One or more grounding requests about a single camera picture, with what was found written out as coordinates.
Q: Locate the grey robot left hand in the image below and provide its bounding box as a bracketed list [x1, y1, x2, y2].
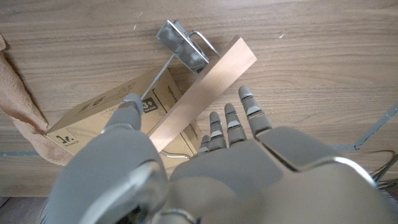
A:
[40, 85, 398, 224]

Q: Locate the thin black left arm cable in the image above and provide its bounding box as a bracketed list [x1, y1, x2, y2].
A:
[369, 150, 398, 190]

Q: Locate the brown cardboard box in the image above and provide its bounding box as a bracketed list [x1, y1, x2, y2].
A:
[45, 67, 203, 170]

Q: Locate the metal wire bracket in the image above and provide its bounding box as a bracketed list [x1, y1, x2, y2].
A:
[140, 19, 221, 101]

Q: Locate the beige elastic arm wrap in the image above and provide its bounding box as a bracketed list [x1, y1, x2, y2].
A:
[0, 32, 68, 166]

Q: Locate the long wooden board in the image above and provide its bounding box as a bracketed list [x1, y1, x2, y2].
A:
[148, 35, 258, 153]

